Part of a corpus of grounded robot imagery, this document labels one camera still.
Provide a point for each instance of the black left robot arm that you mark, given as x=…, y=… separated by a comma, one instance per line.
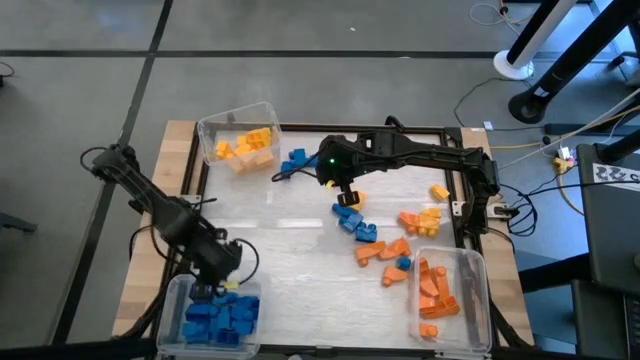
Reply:
x=165, y=215

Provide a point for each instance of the black furniture foot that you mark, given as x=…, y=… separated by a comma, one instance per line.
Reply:
x=17, y=223

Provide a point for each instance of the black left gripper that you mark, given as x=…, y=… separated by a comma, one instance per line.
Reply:
x=217, y=262

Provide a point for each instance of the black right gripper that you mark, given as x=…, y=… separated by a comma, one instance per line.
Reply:
x=337, y=160

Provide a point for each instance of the black frame bracket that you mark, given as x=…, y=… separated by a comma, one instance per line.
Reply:
x=392, y=120

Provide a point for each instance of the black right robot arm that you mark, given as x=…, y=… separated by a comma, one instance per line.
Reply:
x=440, y=155

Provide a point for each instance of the white printed label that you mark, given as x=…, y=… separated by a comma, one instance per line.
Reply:
x=615, y=175

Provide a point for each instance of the black pole stand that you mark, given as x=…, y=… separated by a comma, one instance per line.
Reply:
x=530, y=107

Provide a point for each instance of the black slanted pole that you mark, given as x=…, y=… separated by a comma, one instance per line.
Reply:
x=620, y=147

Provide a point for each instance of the yellow power plug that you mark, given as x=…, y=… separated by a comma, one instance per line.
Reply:
x=562, y=162

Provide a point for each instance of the white pole stand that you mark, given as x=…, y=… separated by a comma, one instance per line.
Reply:
x=512, y=65

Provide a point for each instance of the orange plastic building block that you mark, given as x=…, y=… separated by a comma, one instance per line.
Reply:
x=424, y=267
x=442, y=307
x=441, y=282
x=429, y=287
x=394, y=275
x=429, y=330
x=370, y=251
x=396, y=248
x=409, y=220

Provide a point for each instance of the dark grey desk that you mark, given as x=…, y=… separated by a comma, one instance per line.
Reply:
x=610, y=235

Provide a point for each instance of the clear plastic bin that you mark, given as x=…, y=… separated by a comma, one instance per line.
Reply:
x=470, y=300
x=210, y=120
x=167, y=320

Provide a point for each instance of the blue plastic building block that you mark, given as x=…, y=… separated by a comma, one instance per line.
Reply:
x=248, y=302
x=227, y=338
x=287, y=167
x=225, y=317
x=366, y=232
x=404, y=263
x=352, y=222
x=195, y=329
x=197, y=310
x=225, y=300
x=243, y=327
x=245, y=315
x=342, y=210
x=300, y=156
x=313, y=161

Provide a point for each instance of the white mounting plate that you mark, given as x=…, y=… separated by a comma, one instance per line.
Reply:
x=456, y=209

